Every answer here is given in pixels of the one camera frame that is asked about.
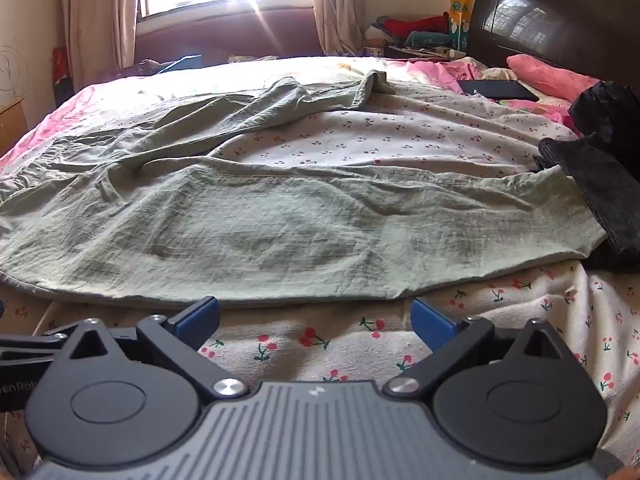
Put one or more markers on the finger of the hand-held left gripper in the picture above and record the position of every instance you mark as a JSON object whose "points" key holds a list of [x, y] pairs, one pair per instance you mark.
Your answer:
{"points": [[30, 345]]}

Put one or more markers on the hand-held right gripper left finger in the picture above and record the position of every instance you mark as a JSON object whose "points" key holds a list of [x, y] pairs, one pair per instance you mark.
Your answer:
{"points": [[197, 317]]}

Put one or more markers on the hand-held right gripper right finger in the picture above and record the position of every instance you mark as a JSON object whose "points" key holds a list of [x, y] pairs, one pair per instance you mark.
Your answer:
{"points": [[432, 317]]}

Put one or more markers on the green linen pants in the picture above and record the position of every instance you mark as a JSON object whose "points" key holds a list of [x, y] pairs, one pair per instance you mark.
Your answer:
{"points": [[250, 220]]}

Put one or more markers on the cherry print bed sheet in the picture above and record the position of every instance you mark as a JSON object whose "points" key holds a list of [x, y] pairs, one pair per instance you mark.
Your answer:
{"points": [[400, 140]]}

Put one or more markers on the dark grey folded jeans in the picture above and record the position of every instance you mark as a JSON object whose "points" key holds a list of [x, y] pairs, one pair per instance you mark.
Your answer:
{"points": [[600, 190]]}

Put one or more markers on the light wooden cabinet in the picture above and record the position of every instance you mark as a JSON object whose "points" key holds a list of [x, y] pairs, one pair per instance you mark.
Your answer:
{"points": [[11, 127]]}

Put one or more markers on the black tablet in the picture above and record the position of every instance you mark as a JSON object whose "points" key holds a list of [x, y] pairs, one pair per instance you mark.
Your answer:
{"points": [[500, 90]]}

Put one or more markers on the blue cloth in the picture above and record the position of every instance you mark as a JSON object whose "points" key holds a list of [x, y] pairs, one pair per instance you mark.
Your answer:
{"points": [[182, 61]]}

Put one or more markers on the dark patterned cloth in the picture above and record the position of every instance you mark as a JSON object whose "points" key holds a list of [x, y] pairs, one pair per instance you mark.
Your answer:
{"points": [[142, 66]]}

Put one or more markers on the dark wooden nightstand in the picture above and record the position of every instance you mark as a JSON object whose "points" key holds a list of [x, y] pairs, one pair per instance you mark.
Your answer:
{"points": [[425, 53]]}

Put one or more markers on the pink pillow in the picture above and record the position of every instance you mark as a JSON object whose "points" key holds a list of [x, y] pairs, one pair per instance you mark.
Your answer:
{"points": [[550, 75]]}

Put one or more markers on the red bag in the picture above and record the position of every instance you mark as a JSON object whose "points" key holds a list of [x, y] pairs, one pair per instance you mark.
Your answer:
{"points": [[60, 75]]}

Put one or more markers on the woven basket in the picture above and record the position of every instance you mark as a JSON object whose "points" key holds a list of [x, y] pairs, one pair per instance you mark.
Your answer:
{"points": [[374, 52]]}

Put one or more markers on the pink floral quilt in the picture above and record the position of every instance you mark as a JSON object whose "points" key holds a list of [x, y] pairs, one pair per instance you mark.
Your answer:
{"points": [[320, 67]]}

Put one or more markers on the teal cloth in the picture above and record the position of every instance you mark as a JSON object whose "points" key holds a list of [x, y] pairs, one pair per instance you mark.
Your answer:
{"points": [[427, 40]]}

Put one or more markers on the maroon padded window seat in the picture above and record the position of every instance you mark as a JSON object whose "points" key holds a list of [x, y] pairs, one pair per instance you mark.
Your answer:
{"points": [[225, 35]]}

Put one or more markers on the red cloth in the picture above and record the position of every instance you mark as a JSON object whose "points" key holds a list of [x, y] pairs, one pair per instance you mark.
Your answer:
{"points": [[420, 25]]}

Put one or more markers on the yellow floral packet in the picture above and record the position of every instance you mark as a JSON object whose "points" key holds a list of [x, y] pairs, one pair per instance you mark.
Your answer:
{"points": [[459, 15]]}

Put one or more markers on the beige curtain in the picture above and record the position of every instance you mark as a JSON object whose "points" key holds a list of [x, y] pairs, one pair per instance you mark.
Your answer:
{"points": [[95, 15], [337, 5]]}

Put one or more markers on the dark wooden headboard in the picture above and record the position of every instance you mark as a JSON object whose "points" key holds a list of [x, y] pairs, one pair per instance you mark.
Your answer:
{"points": [[560, 20]]}

